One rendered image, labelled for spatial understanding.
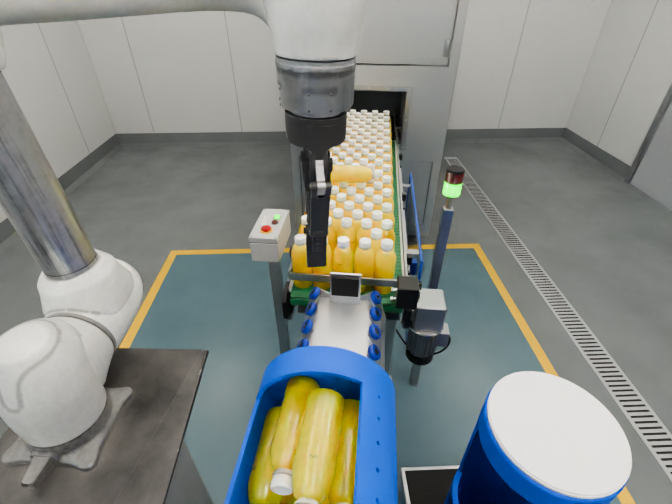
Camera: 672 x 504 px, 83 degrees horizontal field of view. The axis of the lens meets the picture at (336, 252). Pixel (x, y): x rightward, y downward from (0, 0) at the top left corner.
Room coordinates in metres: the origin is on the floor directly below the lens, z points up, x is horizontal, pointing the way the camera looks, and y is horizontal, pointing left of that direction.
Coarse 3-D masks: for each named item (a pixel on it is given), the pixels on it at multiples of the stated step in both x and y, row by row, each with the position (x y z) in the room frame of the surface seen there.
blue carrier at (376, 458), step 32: (288, 352) 0.49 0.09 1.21; (320, 352) 0.47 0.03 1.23; (352, 352) 0.47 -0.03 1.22; (320, 384) 0.48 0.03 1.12; (352, 384) 0.47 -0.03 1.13; (384, 384) 0.44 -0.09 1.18; (256, 416) 0.42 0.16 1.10; (384, 416) 0.37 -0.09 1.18; (256, 448) 0.38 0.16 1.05; (384, 448) 0.32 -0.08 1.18; (384, 480) 0.27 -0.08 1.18
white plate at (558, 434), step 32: (512, 384) 0.53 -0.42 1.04; (544, 384) 0.53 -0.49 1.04; (512, 416) 0.45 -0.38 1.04; (544, 416) 0.45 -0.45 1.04; (576, 416) 0.45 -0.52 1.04; (608, 416) 0.45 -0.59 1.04; (512, 448) 0.39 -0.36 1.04; (544, 448) 0.39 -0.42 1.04; (576, 448) 0.39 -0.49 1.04; (608, 448) 0.39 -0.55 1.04; (544, 480) 0.32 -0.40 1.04; (576, 480) 0.32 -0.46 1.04; (608, 480) 0.32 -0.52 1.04
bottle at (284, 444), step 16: (288, 384) 0.47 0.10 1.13; (304, 384) 0.46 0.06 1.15; (288, 400) 0.43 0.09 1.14; (304, 400) 0.42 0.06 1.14; (288, 416) 0.39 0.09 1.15; (288, 432) 0.36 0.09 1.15; (272, 448) 0.34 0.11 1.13; (288, 448) 0.33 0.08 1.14; (272, 464) 0.31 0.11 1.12; (288, 464) 0.31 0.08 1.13
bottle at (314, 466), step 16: (320, 400) 0.39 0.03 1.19; (336, 400) 0.40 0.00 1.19; (304, 416) 0.37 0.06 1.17; (320, 416) 0.36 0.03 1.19; (336, 416) 0.37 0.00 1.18; (304, 432) 0.34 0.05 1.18; (320, 432) 0.34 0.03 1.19; (336, 432) 0.34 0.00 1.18; (304, 448) 0.31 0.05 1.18; (320, 448) 0.31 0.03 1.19; (336, 448) 0.32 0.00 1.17; (304, 464) 0.29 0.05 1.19; (320, 464) 0.29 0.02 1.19; (304, 480) 0.26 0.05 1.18; (320, 480) 0.27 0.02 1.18; (304, 496) 0.25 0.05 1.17; (320, 496) 0.25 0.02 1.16
